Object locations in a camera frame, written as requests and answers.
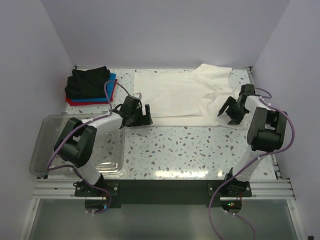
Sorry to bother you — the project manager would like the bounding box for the white printed t-shirt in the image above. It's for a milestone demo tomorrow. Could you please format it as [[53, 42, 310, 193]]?
[[134, 63, 240, 127]]

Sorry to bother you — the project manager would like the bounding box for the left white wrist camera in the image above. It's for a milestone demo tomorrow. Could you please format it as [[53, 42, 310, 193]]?
[[133, 92, 142, 100]]

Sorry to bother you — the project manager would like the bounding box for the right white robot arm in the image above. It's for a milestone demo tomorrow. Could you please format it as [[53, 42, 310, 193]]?
[[218, 84, 288, 183]]

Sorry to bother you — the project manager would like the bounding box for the folded blue t-shirt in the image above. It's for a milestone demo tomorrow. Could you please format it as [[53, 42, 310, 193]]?
[[69, 72, 119, 106]]

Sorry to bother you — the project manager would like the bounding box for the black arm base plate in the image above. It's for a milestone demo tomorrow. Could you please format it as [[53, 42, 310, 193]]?
[[73, 179, 252, 211]]

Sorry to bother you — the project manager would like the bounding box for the clear plastic bin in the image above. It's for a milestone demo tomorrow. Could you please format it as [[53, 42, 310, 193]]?
[[29, 114, 125, 178]]

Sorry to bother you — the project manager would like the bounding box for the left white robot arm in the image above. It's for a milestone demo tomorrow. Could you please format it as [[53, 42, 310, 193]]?
[[46, 95, 153, 188]]

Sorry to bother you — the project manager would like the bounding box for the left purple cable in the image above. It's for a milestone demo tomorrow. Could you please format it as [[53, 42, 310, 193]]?
[[45, 80, 131, 216]]

